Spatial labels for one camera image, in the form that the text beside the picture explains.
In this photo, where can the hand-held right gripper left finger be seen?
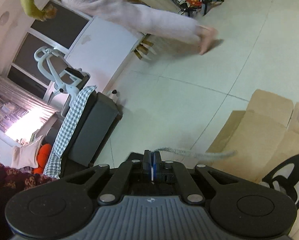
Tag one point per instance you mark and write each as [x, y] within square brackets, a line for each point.
[147, 166]

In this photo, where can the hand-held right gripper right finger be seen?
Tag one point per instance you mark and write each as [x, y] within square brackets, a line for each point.
[157, 166]

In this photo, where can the white shoelace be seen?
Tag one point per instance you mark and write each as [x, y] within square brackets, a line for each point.
[214, 155]

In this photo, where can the black and white shoe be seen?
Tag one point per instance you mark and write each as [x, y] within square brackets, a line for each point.
[279, 167]

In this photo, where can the dark grey box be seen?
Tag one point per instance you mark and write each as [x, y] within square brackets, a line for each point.
[94, 130]

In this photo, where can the small white bottle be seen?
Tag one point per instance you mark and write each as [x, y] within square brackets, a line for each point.
[113, 94]

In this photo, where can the checkered cloth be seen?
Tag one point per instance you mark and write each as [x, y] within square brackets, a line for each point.
[69, 122]

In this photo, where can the flattened cardboard box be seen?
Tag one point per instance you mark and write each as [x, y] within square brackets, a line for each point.
[252, 135]

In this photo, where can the orange cushion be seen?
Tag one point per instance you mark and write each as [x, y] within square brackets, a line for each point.
[43, 155]

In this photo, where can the white office chair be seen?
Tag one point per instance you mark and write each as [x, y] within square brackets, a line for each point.
[72, 83]

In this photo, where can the beige pillow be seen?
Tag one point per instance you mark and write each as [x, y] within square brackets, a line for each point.
[24, 152]

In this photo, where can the dark red patterned cloth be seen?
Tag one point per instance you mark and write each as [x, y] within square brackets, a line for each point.
[4, 180]

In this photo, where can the window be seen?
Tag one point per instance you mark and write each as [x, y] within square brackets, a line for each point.
[62, 27]

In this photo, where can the black tripod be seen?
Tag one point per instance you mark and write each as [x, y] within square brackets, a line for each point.
[207, 3]

